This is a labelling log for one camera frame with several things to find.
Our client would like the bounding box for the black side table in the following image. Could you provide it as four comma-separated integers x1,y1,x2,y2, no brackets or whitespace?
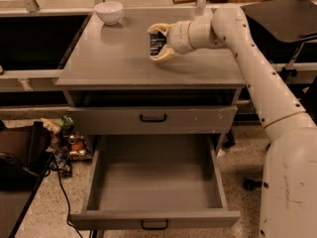
0,120,53,238

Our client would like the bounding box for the pile of snack items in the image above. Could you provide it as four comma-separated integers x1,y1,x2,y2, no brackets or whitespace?
41,115,92,161

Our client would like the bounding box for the grey drawer cabinet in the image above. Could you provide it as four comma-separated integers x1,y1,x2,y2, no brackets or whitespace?
56,8,244,149

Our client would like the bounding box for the blue rxbar blueberry bar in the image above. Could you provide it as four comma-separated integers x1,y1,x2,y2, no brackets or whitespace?
150,33,166,56

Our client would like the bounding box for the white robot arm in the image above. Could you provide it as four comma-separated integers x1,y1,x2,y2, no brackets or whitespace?
148,4,317,238

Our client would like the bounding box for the white bowl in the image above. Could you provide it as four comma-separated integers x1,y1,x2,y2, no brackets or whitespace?
94,1,124,25

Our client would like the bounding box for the blue snack bag on floor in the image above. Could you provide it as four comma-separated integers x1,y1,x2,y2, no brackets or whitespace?
50,151,72,176

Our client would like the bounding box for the wooden stick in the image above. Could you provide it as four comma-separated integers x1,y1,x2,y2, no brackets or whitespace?
172,0,196,4

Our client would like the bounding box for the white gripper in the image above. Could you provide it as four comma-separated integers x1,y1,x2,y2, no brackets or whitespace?
148,20,215,62

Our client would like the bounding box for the black cable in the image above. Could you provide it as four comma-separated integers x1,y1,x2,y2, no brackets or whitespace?
49,152,85,238

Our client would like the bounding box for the open grey middle drawer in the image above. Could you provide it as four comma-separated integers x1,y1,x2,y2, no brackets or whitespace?
70,134,240,230

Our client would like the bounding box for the closed grey upper drawer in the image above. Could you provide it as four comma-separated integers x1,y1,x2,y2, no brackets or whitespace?
69,106,237,135

